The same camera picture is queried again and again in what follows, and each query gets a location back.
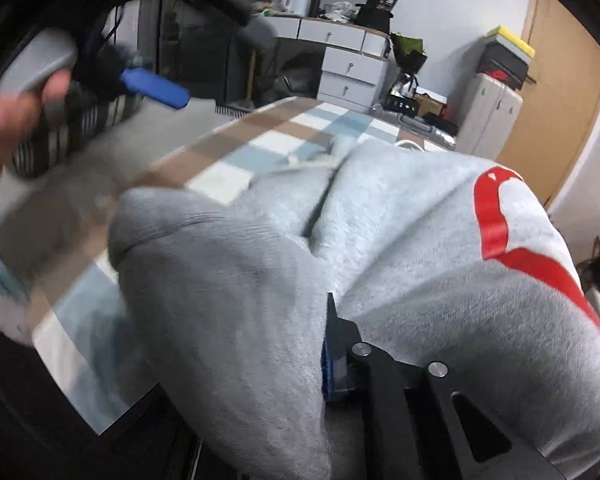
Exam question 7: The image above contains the grey hoodie with print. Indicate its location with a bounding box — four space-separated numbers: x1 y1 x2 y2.
108 138 600 479

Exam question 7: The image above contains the person's hand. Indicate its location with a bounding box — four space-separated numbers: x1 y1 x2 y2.
0 70 71 174

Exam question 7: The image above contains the black refrigerator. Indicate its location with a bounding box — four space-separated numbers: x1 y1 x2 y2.
158 0 252 105

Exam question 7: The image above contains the black backpack under desk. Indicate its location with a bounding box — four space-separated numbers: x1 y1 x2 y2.
254 51 324 107

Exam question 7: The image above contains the white electric kettle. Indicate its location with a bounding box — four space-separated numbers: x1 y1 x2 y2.
282 0 311 16

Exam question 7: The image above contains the white drawer desk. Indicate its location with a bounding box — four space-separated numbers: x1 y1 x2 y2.
264 14 391 113

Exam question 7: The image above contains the checkered bed sheet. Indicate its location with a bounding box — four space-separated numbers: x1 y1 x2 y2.
0 98 441 432

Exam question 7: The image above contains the black coffee machine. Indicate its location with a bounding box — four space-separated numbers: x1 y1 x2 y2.
354 0 398 35

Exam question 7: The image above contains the silver aluminium suitcase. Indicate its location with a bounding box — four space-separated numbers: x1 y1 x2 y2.
370 103 456 151

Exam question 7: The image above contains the stack of shoe boxes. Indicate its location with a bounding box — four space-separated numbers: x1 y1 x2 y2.
477 25 535 91

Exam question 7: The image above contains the wooden door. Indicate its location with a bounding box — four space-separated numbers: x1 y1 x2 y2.
498 0 600 206

